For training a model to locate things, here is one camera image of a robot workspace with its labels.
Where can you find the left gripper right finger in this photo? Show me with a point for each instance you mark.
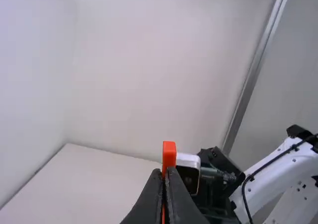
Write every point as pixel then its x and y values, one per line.
pixel 179 199

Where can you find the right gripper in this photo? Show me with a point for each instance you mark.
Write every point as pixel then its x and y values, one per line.
pixel 213 184

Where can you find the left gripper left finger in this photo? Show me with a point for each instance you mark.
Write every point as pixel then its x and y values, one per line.
pixel 151 199

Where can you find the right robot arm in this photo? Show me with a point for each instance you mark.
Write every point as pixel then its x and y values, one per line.
pixel 273 184

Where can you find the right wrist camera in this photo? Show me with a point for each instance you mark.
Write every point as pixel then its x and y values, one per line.
pixel 188 176

